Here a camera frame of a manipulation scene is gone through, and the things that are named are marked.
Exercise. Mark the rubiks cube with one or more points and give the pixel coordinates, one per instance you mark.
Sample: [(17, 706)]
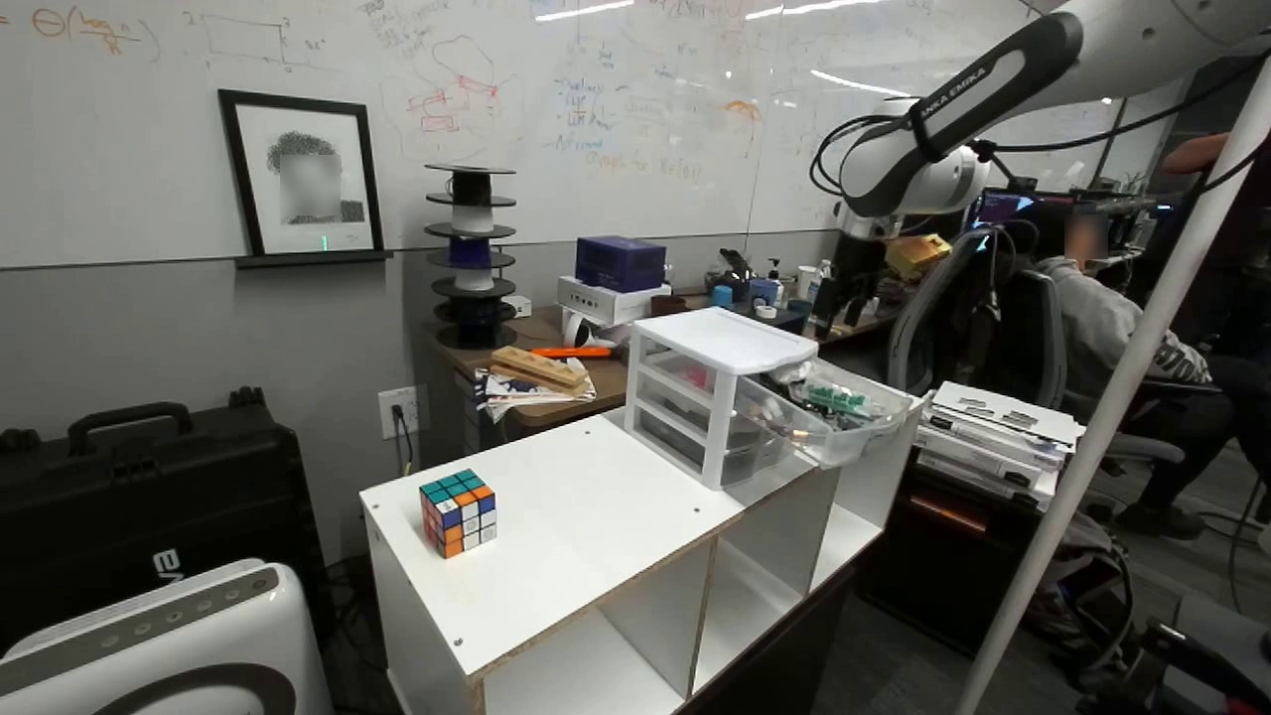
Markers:
[(459, 513)]

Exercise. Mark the purple box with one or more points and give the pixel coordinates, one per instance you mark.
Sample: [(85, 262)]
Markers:
[(621, 262)]

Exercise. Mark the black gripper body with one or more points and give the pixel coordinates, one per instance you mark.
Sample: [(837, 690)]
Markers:
[(868, 285)]

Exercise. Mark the tan wrist camera mount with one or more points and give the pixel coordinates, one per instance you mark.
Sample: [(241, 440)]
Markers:
[(919, 254)]

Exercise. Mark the stack of papers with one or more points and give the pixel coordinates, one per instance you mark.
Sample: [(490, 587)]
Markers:
[(997, 430)]

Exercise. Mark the white wall outlet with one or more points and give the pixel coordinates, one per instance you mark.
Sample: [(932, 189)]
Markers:
[(397, 412)]

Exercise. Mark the black hard case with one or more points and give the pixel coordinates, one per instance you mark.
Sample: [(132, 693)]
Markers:
[(145, 517)]

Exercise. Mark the orange tool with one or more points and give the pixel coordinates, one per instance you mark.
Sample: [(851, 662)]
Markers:
[(577, 350)]

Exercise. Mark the white pole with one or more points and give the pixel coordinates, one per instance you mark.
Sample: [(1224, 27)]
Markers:
[(1103, 424)]

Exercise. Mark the seated person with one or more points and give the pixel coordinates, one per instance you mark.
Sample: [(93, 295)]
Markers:
[(1127, 344)]

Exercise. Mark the black spool tower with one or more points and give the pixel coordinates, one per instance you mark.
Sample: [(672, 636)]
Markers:
[(469, 278)]

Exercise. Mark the white air purifier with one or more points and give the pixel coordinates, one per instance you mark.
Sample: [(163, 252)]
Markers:
[(160, 641)]

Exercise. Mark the clear plastic drawer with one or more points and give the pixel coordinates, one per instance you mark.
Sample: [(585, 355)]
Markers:
[(847, 430)]

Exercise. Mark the white cube shelf cabinet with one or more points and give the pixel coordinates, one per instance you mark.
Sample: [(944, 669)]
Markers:
[(568, 530)]

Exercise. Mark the black framed portrait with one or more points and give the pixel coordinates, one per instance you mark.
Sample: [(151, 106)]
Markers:
[(303, 178)]

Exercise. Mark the white plastic drawer unit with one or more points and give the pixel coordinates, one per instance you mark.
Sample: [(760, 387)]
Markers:
[(721, 344)]

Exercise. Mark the wooden block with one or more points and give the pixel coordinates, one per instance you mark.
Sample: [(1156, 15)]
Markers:
[(541, 368)]

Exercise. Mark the brown wooden desk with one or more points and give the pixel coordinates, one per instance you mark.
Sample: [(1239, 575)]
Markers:
[(581, 389)]

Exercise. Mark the white box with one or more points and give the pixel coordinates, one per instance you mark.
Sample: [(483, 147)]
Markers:
[(600, 302)]

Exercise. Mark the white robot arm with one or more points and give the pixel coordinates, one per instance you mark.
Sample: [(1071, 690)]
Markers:
[(1154, 42)]

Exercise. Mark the whiteboard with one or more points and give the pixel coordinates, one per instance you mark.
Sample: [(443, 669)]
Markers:
[(598, 119)]

